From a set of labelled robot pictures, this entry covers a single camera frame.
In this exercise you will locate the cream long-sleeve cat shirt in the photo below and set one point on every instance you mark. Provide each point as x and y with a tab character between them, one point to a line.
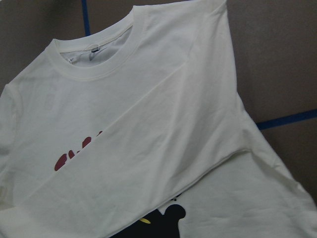
138	131

